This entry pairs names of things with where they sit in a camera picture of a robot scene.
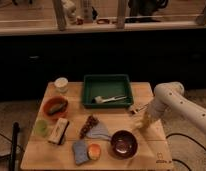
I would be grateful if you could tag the grey cloth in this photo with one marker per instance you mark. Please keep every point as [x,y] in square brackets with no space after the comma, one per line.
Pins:
[99,132]

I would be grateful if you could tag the whiteboard eraser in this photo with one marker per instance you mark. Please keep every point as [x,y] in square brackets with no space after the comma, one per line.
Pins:
[58,131]

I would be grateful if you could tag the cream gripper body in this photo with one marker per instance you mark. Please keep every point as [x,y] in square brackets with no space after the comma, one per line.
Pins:
[148,117]

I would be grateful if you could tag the blue sponge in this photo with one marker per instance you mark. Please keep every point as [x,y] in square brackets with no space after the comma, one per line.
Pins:
[80,152]

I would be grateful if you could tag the green plastic tray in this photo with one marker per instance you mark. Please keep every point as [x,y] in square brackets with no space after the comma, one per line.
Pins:
[106,86]

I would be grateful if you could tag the green pickle in bowl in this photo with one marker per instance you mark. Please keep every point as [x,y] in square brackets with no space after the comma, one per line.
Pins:
[56,108]

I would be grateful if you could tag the brown chocolate bar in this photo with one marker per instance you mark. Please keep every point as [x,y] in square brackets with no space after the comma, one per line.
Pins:
[89,124]

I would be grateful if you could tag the orange bowl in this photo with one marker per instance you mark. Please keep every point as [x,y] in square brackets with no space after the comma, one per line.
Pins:
[50,102]

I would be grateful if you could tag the orange fruit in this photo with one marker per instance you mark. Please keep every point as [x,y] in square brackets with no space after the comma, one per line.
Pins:
[94,151]

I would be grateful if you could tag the purple bowl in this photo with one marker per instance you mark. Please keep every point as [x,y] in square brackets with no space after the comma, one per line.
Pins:
[123,144]

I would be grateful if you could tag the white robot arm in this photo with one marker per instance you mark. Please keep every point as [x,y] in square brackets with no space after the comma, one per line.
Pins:
[171,95]

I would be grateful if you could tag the yellow banana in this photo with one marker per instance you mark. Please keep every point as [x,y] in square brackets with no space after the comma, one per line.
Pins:
[140,124]

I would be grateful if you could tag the green cup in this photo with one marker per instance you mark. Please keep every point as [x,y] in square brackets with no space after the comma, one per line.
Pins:
[41,128]

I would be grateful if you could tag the black pole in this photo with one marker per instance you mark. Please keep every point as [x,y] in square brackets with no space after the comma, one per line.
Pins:
[13,146]

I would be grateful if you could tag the white cup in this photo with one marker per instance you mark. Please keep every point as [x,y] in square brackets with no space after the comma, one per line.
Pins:
[61,84]

